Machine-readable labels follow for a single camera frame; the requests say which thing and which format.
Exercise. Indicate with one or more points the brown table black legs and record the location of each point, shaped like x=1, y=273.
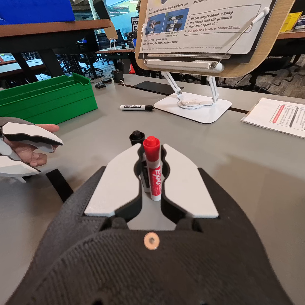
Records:
x=47, y=27

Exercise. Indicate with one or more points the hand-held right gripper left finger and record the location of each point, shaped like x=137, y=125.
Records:
x=112, y=188

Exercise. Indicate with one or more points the red dry-erase marker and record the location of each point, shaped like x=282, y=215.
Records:
x=154, y=166

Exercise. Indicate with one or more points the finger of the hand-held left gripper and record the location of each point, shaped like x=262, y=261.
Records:
x=28, y=131
x=16, y=169

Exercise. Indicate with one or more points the black office chair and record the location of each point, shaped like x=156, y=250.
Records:
x=91, y=64

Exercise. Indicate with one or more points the black dry-erase marker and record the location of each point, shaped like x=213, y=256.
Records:
x=137, y=137
x=133, y=107

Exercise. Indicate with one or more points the large blue plastic bin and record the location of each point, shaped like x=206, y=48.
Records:
x=35, y=10

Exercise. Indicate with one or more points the small black box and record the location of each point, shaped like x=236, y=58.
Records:
x=106, y=81
x=100, y=85

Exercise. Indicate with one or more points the laminated paper sheet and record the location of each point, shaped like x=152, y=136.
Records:
x=274, y=116

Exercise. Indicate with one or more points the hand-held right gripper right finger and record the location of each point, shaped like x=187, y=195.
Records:
x=190, y=190

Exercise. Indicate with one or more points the black power adapter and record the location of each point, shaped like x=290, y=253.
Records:
x=117, y=75

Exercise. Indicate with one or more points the printed instruction sheet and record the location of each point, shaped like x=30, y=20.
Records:
x=202, y=23

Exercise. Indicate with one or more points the wooden background desk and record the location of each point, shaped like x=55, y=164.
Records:
x=114, y=50

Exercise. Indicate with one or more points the green plastic bin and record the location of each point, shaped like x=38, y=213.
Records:
x=47, y=102

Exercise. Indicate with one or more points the yellow plastic bin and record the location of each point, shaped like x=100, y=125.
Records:
x=290, y=22

